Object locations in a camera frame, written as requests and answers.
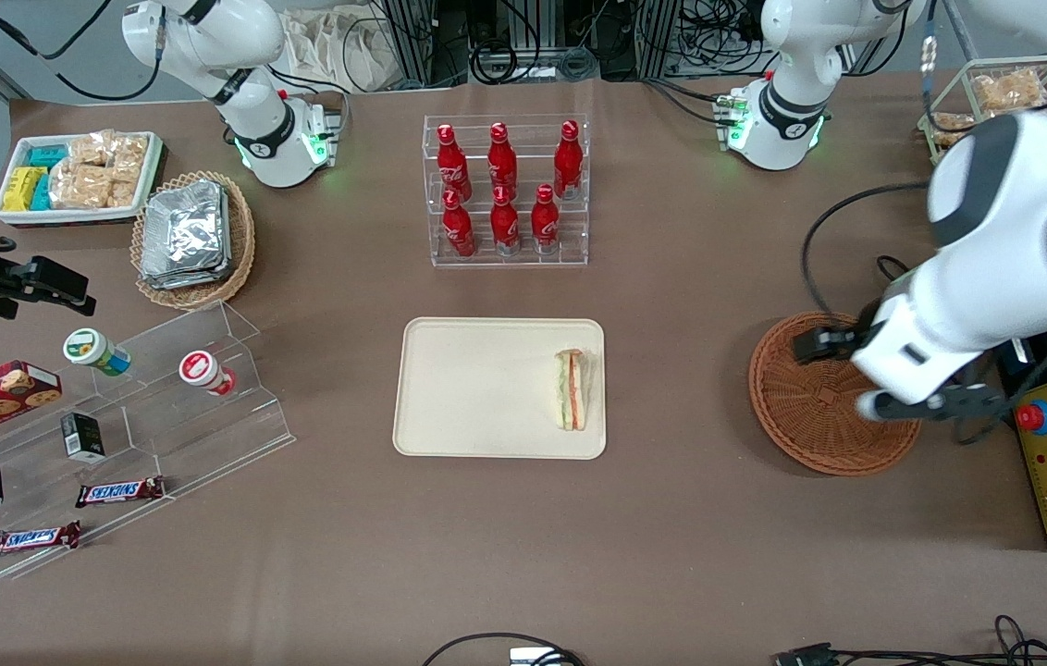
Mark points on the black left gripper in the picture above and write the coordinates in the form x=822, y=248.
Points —
x=858, y=337

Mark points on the triangular sandwich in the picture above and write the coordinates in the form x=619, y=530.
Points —
x=571, y=388

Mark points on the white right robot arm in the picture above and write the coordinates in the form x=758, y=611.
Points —
x=264, y=139

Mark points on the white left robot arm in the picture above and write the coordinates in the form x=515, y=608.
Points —
x=1004, y=240

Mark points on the white rectangular snack tray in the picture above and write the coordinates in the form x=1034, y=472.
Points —
x=15, y=218

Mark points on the round brown wicker basket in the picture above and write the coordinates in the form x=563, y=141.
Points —
x=810, y=416

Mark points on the oval tan wicker basket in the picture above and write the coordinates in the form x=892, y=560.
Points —
x=241, y=240

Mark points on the beige plastic serving tray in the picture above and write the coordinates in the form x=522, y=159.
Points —
x=477, y=388

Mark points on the green lid yogurt cup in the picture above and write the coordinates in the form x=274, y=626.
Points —
x=87, y=348

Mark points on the teal snack pack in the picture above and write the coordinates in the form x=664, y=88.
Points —
x=42, y=192
x=48, y=155

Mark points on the yellow snack pack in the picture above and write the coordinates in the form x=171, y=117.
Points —
x=22, y=188

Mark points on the clear bag rice crackers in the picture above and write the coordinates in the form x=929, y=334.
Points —
x=949, y=123
x=123, y=192
x=1009, y=90
x=78, y=187
x=91, y=148
x=130, y=155

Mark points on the small black box with barcode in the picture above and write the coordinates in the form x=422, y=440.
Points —
x=82, y=437

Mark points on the silver foil packet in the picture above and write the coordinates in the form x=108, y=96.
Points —
x=220, y=264
x=179, y=227

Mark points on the red lid yogurt cup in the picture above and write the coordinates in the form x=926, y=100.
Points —
x=200, y=369

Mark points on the Snickers chocolate bar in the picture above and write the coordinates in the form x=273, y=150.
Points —
x=119, y=492
x=31, y=539

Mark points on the clear acrylic stepped stand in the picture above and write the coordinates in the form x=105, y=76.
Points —
x=209, y=444

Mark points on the red cola bottle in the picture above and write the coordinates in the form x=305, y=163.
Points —
x=545, y=222
x=460, y=231
x=502, y=162
x=568, y=162
x=505, y=227
x=452, y=166

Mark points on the clear acrylic bottle rack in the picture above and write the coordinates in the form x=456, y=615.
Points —
x=523, y=261

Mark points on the beige canvas bag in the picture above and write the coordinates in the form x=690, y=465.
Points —
x=338, y=46

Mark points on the white connector block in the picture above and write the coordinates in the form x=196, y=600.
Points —
x=533, y=657

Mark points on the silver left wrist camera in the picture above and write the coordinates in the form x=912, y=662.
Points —
x=884, y=407

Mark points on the aluminium frame post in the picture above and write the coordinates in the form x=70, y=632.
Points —
x=412, y=42
x=658, y=37

